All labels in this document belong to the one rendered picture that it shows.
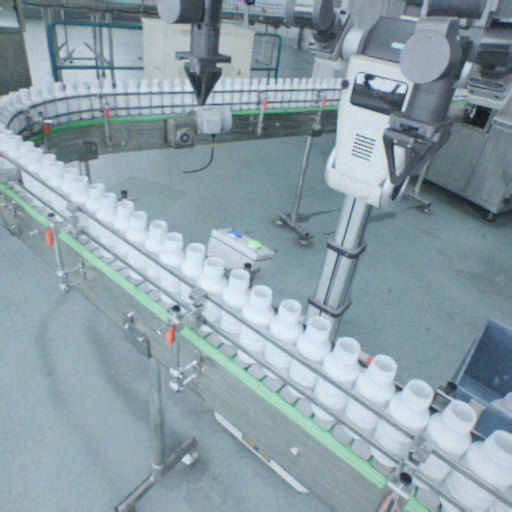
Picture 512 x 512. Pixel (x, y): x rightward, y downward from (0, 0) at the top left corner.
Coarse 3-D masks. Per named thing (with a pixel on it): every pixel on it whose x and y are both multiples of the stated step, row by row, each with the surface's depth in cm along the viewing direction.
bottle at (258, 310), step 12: (264, 288) 74; (252, 300) 72; (264, 300) 71; (252, 312) 73; (264, 312) 73; (264, 324) 73; (240, 336) 77; (252, 336) 75; (252, 348) 76; (264, 348) 77; (252, 360) 78
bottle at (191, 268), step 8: (192, 248) 83; (200, 248) 83; (192, 256) 80; (200, 256) 81; (184, 264) 83; (192, 264) 81; (200, 264) 82; (184, 272) 82; (192, 272) 81; (200, 272) 82; (192, 280) 82; (184, 288) 84; (184, 296) 85; (184, 312) 88
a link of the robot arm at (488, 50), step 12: (492, 24) 77; (504, 24) 76; (492, 36) 77; (504, 36) 76; (480, 48) 79; (492, 48) 77; (504, 48) 76; (480, 60) 81; (492, 60) 79; (504, 60) 78
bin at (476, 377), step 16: (480, 336) 101; (496, 336) 108; (480, 352) 113; (496, 352) 110; (464, 368) 92; (480, 368) 115; (496, 368) 112; (464, 384) 116; (480, 384) 116; (496, 384) 113; (464, 400) 87; (480, 400) 85; (480, 416) 86; (496, 416) 84; (480, 432) 88
